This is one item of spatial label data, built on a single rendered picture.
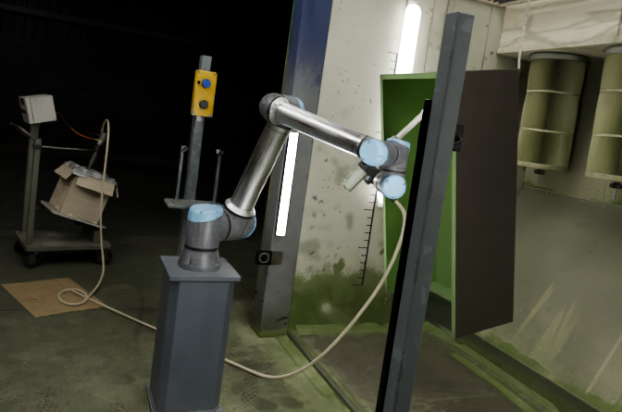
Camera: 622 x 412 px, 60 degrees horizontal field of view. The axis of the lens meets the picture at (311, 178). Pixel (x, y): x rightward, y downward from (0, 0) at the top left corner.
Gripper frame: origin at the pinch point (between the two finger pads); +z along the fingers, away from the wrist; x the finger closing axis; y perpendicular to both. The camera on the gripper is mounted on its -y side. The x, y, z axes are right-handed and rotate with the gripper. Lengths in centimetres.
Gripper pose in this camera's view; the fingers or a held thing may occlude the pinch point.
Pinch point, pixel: (370, 172)
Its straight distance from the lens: 235.9
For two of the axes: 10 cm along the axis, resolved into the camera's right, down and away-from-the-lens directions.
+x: 7.1, -7.1, -0.2
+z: -1.0, -1.2, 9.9
